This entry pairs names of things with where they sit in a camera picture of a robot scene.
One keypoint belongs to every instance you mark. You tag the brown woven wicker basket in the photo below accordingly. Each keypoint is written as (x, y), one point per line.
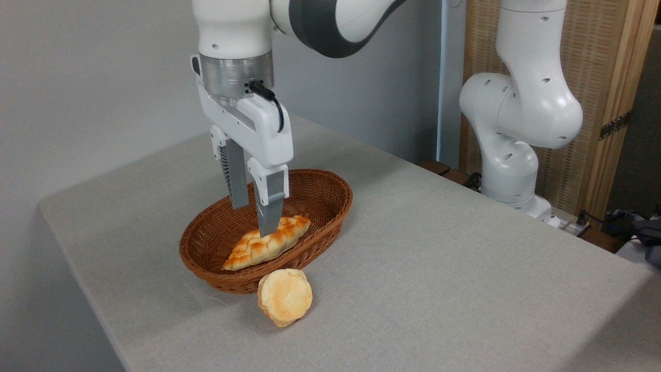
(320, 201)

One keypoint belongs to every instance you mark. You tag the white vertical post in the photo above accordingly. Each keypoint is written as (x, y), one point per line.
(450, 77)

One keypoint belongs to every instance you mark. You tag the metal screen hinge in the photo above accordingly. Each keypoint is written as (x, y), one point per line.
(614, 125)

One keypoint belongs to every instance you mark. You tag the wooden woven folding screen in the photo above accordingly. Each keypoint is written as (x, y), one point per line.
(586, 51)

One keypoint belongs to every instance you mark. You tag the long braided bread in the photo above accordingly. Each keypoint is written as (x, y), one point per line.
(258, 248)

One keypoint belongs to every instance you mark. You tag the round bread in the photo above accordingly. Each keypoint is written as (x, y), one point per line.
(285, 297)

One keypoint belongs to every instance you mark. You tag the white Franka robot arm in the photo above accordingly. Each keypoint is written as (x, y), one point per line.
(521, 103)

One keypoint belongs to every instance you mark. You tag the dark wooden block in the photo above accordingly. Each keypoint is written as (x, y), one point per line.
(458, 177)
(435, 166)

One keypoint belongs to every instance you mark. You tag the white power strip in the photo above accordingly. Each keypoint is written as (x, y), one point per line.
(570, 227)

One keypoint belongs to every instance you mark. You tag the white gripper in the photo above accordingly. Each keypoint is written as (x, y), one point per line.
(268, 132)

